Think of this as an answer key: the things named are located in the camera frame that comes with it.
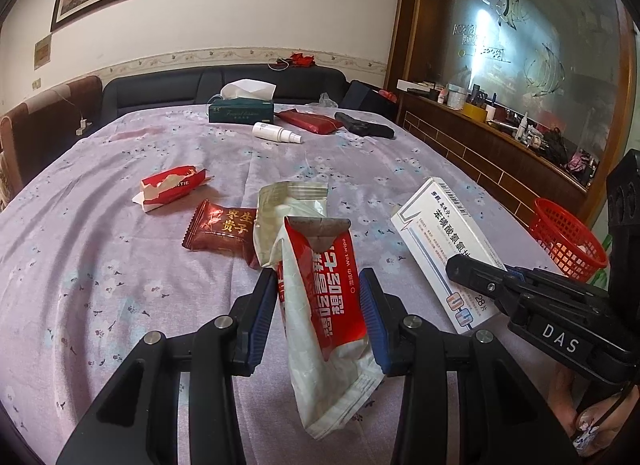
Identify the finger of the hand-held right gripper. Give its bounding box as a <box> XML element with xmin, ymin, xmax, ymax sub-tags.
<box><xmin>445</xmin><ymin>253</ymin><xmax>532</xmax><ymax>320</ymax></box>

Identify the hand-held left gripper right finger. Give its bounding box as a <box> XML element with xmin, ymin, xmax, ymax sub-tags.
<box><xmin>359</xmin><ymin>267</ymin><xmax>583</xmax><ymax>465</ymax></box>

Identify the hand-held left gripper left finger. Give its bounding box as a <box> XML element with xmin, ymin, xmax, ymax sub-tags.
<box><xmin>55</xmin><ymin>269</ymin><xmax>279</xmax><ymax>465</ymax></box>

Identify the red white wet wipe packet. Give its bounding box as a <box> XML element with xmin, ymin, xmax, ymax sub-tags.
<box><xmin>272</xmin><ymin>215</ymin><xmax>386</xmax><ymax>442</ymax></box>

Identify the white medicine box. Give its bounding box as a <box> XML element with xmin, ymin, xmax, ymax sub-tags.
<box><xmin>390</xmin><ymin>176</ymin><xmax>509</xmax><ymax>336</ymax></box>

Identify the red plastic mesh basket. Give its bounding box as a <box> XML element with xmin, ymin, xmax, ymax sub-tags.
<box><xmin>530</xmin><ymin>197</ymin><xmax>610</xmax><ymax>284</ymax></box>

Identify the person's right hand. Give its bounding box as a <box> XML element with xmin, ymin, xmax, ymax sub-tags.
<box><xmin>547</xmin><ymin>365</ymin><xmax>640</xmax><ymax>458</ymax></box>

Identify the brown candy wrapper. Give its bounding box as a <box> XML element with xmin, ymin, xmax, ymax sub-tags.
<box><xmin>181</xmin><ymin>199</ymin><xmax>261</xmax><ymax>271</ymax></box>

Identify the brown wooden cabinet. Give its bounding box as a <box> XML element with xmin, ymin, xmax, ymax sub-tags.
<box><xmin>384</xmin><ymin>0</ymin><xmax>640</xmax><ymax>226</ymax></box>

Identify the purple floral tablecloth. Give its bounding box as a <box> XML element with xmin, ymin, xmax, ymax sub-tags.
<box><xmin>0</xmin><ymin>104</ymin><xmax>571</xmax><ymax>465</ymax></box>

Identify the black folded cloth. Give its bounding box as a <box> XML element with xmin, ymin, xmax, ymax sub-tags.
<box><xmin>542</xmin><ymin>127</ymin><xmax>571</xmax><ymax>164</ymax></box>

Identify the red white snack wrapper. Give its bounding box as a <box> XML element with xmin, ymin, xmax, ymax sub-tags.
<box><xmin>132</xmin><ymin>165</ymin><xmax>215</xmax><ymax>216</ymax></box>

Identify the white spray bottle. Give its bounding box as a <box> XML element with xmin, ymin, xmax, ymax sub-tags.
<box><xmin>251</xmin><ymin>121</ymin><xmax>304</xmax><ymax>144</ymax></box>

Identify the black handheld tool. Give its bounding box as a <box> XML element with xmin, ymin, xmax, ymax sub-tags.
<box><xmin>334</xmin><ymin>111</ymin><xmax>396</xmax><ymax>140</ymax></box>

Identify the red flat pouch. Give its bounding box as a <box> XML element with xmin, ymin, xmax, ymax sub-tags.
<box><xmin>276</xmin><ymin>109</ymin><xmax>344</xmax><ymax>136</ymax></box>

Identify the dark green tissue box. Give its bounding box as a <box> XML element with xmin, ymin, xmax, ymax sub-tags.
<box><xmin>207</xmin><ymin>80</ymin><xmax>277</xmax><ymax>124</ymax></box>

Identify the black box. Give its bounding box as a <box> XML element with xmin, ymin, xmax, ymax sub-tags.
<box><xmin>342</xmin><ymin>80</ymin><xmax>401</xmax><ymax>118</ymax></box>

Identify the black leather sofa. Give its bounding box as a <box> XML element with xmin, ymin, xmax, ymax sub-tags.
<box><xmin>102</xmin><ymin>65</ymin><xmax>351</xmax><ymax>120</ymax></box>

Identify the red knot ornament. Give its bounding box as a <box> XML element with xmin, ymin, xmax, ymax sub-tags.
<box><xmin>267</xmin><ymin>52</ymin><xmax>316</xmax><ymax>70</ymax></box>

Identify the brown upholstered chair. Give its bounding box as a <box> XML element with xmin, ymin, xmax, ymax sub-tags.
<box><xmin>0</xmin><ymin>75</ymin><xmax>104</xmax><ymax>206</ymax></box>

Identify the white charger cable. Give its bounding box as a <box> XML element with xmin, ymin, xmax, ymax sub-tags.
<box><xmin>47</xmin><ymin>85</ymin><xmax>94</xmax><ymax>136</ymax></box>

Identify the small wall plaque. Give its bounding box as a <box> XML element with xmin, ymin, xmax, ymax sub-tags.
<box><xmin>33</xmin><ymin>37</ymin><xmax>54</xmax><ymax>68</ymax></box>

